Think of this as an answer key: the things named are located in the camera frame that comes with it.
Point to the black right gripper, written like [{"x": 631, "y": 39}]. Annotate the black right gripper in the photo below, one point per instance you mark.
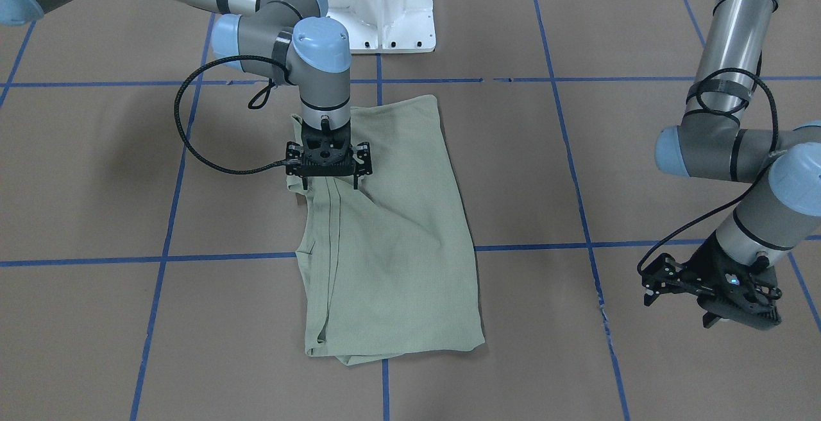
[{"x": 294, "y": 153}]

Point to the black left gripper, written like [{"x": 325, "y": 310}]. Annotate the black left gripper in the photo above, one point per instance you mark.
[{"x": 710, "y": 264}]

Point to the olive green long-sleeve shirt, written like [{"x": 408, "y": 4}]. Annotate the olive green long-sleeve shirt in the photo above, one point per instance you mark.
[{"x": 389, "y": 266}]

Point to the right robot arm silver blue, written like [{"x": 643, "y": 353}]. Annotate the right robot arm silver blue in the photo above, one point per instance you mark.
[{"x": 288, "y": 42}]

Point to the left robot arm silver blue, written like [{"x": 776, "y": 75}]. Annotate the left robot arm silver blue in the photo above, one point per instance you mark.
[{"x": 730, "y": 132}]

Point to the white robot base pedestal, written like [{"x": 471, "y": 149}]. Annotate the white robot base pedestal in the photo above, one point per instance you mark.
[{"x": 387, "y": 27}]

